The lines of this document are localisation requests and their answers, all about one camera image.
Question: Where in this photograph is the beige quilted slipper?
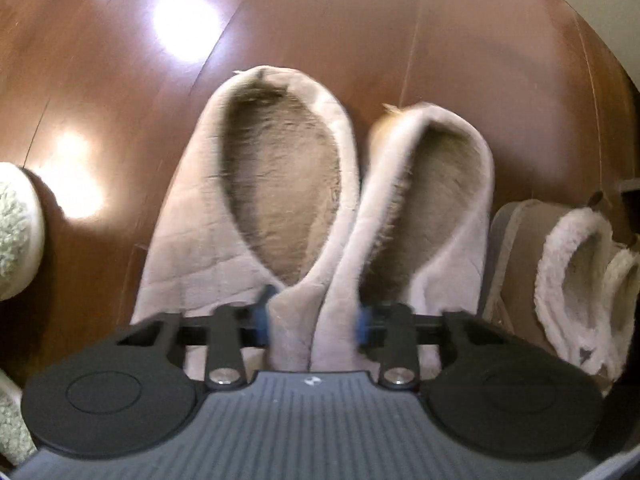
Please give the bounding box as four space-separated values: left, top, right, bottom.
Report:
131 65 360 372
310 102 495 373

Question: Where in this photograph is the beige quilted slipper front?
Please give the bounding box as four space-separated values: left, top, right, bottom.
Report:
131 65 360 372

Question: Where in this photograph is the brown fleece shoe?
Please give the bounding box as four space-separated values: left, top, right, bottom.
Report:
480 200 617 390
602 244 639 382

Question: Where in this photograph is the red grey slipper front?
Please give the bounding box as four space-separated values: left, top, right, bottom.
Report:
0 162 46 301

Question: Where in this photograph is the red grey slipper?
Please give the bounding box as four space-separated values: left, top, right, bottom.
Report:
0 370 36 466
0 162 46 301

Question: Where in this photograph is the red grey slipper back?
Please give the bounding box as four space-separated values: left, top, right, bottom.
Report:
0 370 36 466

